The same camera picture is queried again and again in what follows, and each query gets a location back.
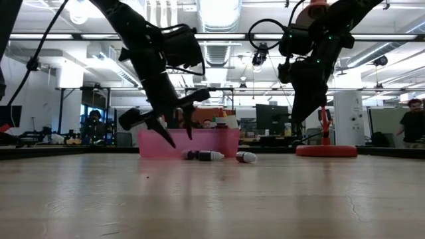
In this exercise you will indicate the black overhead camera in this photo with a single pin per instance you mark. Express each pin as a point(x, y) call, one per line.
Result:
point(259, 57)
point(33, 64)
point(380, 61)

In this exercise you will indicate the grey partition panel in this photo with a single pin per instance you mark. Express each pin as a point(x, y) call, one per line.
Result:
point(382, 126)

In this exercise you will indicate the silver ventilation duct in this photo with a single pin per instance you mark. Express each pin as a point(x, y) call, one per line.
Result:
point(217, 13)

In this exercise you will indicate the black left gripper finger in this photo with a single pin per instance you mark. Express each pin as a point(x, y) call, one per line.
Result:
point(161, 129)
point(189, 116)

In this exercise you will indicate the pink plastic bin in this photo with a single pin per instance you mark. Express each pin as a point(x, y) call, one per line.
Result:
point(212, 142)

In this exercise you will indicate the red desk lamp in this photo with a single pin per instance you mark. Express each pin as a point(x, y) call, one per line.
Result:
point(325, 151)

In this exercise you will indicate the white round column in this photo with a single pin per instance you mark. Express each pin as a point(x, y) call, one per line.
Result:
point(348, 116)

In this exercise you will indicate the green food coloring bottle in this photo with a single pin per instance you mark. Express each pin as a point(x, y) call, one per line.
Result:
point(214, 120)

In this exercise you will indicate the orange partition panel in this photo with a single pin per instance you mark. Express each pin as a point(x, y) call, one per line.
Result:
point(202, 113)

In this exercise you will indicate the black computer monitor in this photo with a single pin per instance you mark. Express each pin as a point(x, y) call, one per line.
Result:
point(10, 116)
point(270, 117)

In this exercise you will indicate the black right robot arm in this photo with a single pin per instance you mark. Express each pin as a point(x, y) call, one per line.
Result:
point(348, 13)

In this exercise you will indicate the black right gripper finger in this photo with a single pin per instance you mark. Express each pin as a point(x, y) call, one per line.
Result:
point(305, 106)

